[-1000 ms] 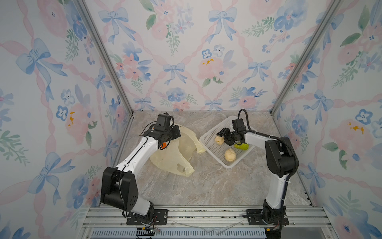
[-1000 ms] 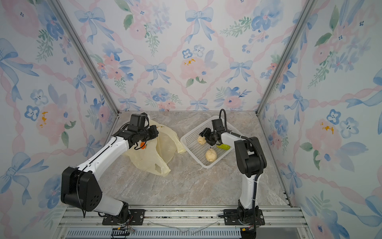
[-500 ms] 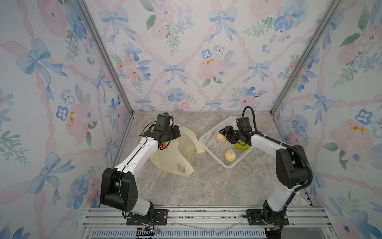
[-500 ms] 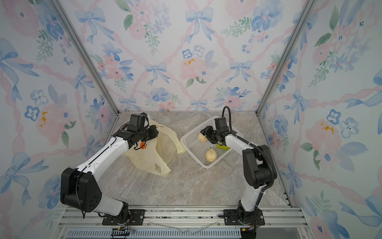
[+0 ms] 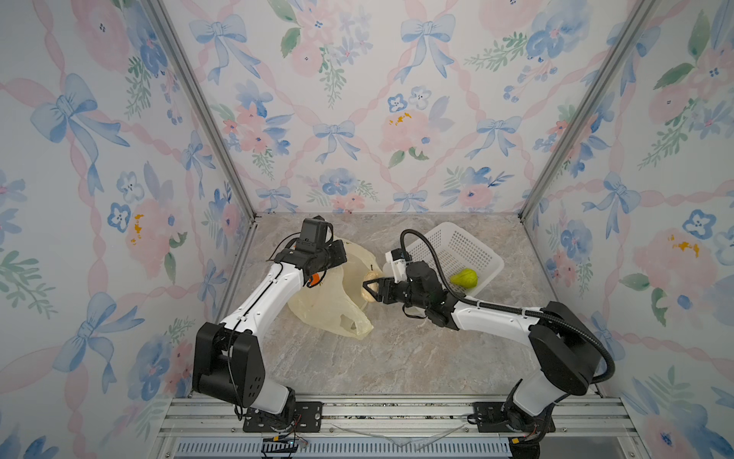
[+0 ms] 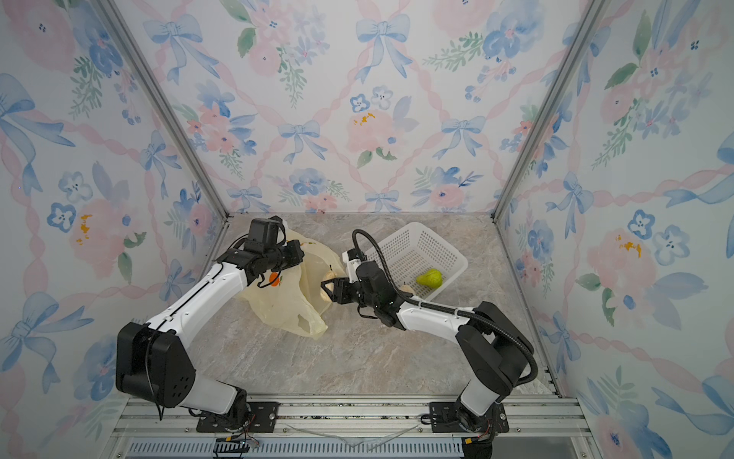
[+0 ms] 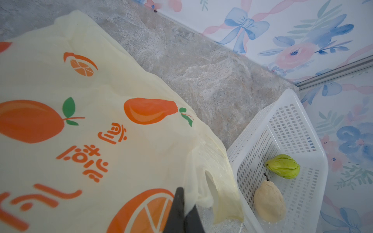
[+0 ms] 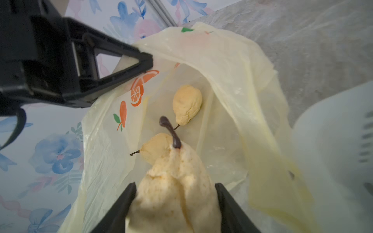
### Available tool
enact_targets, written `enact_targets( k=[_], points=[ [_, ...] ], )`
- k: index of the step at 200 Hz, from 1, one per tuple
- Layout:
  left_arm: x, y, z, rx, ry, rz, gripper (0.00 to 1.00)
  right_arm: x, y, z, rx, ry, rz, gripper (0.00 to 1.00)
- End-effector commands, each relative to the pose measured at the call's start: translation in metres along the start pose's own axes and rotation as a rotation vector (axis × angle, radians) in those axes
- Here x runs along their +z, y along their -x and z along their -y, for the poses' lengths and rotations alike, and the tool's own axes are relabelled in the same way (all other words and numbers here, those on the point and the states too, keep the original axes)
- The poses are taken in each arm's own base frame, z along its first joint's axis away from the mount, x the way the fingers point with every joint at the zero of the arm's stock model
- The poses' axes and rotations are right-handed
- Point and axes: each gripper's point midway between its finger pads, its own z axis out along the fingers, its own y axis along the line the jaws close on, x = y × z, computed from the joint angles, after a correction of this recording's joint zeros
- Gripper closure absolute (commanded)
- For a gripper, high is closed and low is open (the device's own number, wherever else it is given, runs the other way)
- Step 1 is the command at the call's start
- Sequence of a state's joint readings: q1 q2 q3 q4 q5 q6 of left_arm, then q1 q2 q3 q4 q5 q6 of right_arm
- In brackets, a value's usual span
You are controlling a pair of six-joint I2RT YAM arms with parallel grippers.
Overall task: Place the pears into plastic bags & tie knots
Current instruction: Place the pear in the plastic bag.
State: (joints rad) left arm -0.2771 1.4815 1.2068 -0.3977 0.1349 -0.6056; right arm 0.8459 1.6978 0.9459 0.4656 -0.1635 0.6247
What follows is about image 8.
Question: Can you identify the beige pear front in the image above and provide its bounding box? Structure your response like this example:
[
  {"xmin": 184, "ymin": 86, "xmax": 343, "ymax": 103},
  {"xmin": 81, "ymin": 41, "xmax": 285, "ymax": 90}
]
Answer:
[{"xmin": 130, "ymin": 133, "xmax": 173, "ymax": 165}]

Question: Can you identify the left aluminium corner post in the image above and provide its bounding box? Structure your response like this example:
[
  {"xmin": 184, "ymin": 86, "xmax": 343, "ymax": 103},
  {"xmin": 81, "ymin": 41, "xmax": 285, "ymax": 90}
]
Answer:
[{"xmin": 147, "ymin": 0, "xmax": 178, "ymax": 27}]

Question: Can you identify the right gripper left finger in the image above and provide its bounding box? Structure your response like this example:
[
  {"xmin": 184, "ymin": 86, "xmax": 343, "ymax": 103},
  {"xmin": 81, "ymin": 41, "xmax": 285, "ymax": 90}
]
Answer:
[{"xmin": 90, "ymin": 183, "xmax": 137, "ymax": 233}]

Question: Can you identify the beige pear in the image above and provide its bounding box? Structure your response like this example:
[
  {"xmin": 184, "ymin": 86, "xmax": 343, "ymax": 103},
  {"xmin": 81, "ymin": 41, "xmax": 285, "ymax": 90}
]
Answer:
[
  {"xmin": 173, "ymin": 85, "xmax": 203, "ymax": 126},
  {"xmin": 130, "ymin": 133, "xmax": 173, "ymax": 165},
  {"xmin": 126, "ymin": 116, "xmax": 222, "ymax": 233}
]

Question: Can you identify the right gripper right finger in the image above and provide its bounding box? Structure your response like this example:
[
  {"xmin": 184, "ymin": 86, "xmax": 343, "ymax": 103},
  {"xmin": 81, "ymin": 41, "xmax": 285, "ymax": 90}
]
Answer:
[{"xmin": 215, "ymin": 183, "xmax": 261, "ymax": 233}]

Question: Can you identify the yellow plastic bag fruit print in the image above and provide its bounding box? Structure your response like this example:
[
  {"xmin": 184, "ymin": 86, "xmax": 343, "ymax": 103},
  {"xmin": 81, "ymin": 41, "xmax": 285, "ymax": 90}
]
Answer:
[{"xmin": 60, "ymin": 22, "xmax": 321, "ymax": 233}]

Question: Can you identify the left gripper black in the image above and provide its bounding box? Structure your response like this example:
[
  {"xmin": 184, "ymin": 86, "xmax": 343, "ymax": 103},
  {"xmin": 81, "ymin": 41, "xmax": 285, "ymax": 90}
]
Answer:
[{"xmin": 1, "ymin": 1, "xmax": 153, "ymax": 115}]

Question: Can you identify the white plastic basket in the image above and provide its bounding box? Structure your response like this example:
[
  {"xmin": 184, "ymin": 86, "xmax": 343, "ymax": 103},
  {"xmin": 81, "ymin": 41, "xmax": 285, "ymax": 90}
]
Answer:
[{"xmin": 292, "ymin": 82, "xmax": 373, "ymax": 233}]

